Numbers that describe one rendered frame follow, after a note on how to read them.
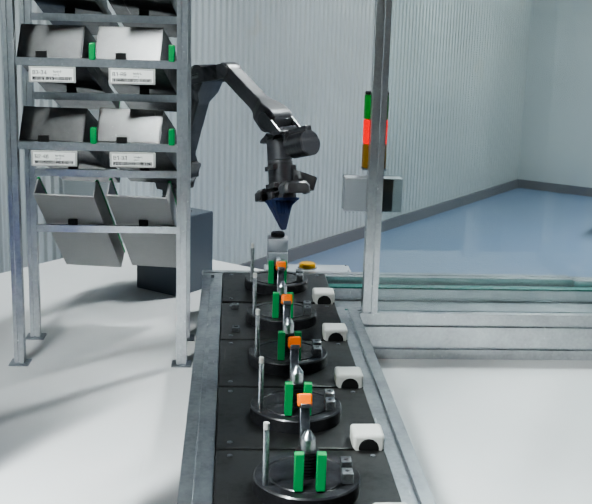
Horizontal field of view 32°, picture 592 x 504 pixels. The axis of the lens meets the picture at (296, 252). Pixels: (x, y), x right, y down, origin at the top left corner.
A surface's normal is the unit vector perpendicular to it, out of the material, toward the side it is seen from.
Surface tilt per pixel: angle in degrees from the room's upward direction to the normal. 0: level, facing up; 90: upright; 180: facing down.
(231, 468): 0
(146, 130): 65
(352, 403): 0
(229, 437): 0
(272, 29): 90
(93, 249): 135
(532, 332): 90
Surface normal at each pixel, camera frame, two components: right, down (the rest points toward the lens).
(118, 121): -0.09, -0.21
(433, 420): 0.03, -0.97
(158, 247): -0.11, 0.85
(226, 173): 0.83, 0.15
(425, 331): 0.06, 0.23
